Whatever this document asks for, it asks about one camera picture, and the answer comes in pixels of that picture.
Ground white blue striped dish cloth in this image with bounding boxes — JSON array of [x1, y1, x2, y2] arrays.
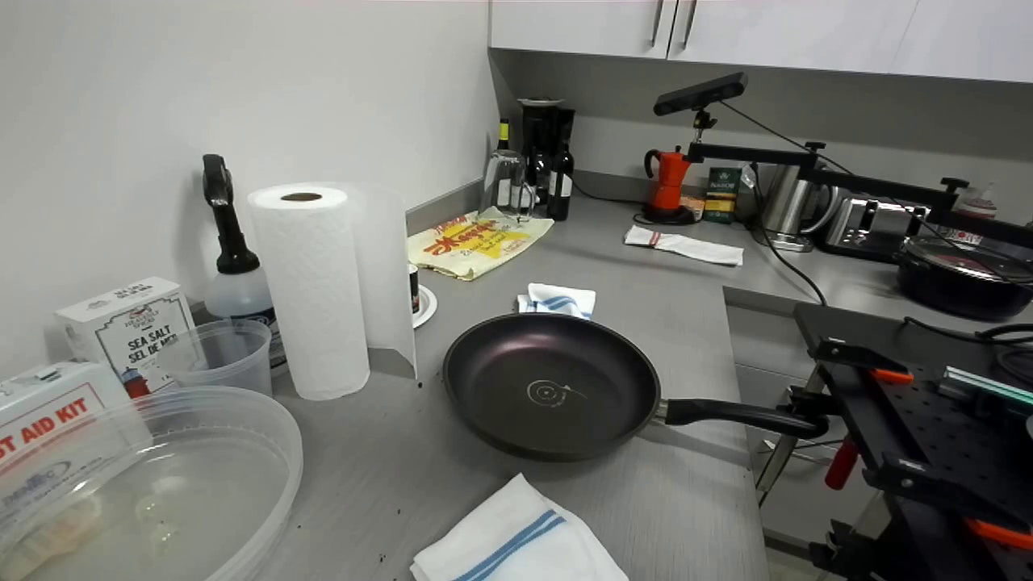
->
[[406, 471, 634, 581], [514, 279, 600, 323]]

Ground black frying pan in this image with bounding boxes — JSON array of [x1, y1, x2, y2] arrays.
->
[[439, 310, 832, 464]]

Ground white folded cloth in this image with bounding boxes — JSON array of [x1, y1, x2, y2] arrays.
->
[[622, 221, 748, 271]]

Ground yellow printed plastic bag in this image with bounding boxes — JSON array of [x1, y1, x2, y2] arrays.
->
[[404, 205, 559, 284]]

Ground white round plate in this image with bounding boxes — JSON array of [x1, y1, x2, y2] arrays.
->
[[406, 279, 442, 331]]

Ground small condiment bottle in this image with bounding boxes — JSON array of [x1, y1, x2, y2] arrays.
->
[[482, 119, 524, 213]]

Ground black coffee maker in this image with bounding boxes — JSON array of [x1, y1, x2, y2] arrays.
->
[[514, 93, 578, 221]]

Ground red moka pot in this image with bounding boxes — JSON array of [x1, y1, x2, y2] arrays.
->
[[643, 145, 700, 225]]

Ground white paper towel roll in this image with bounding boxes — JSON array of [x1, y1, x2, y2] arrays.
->
[[247, 179, 424, 402]]

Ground green box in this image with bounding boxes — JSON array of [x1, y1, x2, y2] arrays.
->
[[700, 164, 758, 221]]

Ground stainless steel kettle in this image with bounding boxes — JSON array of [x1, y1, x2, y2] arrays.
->
[[758, 164, 839, 248]]

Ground small clear plastic container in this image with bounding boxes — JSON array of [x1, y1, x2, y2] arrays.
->
[[170, 315, 277, 396]]

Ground spray bottle with black nozzle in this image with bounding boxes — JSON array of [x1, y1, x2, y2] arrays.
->
[[198, 150, 275, 323]]

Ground large clear plastic bowl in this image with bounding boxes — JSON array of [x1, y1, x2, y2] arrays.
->
[[0, 384, 308, 581]]

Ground silver toaster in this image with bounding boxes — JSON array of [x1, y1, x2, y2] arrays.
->
[[825, 189, 936, 261]]

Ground white sea salt box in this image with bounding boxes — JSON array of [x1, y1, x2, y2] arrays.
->
[[54, 273, 206, 399]]

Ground black round griddle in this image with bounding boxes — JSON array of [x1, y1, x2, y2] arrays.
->
[[896, 229, 1033, 323]]

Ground white first aid kit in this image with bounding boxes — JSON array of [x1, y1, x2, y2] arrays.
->
[[0, 358, 155, 518]]

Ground black stereo camera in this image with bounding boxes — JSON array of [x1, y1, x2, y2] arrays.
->
[[652, 71, 748, 119]]

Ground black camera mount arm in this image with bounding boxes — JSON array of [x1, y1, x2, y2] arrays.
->
[[686, 105, 973, 221]]

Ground black power cable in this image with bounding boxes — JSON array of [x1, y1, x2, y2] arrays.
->
[[746, 221, 832, 310]]

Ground white wall cabinet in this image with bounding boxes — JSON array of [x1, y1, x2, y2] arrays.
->
[[487, 0, 1033, 88]]

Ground silver cabinet handle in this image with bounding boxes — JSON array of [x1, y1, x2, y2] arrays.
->
[[643, 0, 672, 55], [672, 0, 700, 58]]

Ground orange handled clamp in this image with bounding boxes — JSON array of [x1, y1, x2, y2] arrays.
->
[[825, 435, 865, 493], [869, 363, 917, 391], [961, 516, 1033, 555]]

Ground black robot mount table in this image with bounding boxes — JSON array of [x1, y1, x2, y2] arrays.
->
[[791, 304, 1033, 581]]

